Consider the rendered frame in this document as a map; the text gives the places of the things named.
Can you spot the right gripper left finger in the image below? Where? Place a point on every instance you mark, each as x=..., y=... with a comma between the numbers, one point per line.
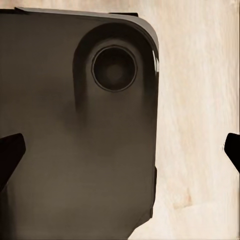
x=12, y=150

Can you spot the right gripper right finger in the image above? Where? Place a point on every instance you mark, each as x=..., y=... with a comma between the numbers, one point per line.
x=232, y=149

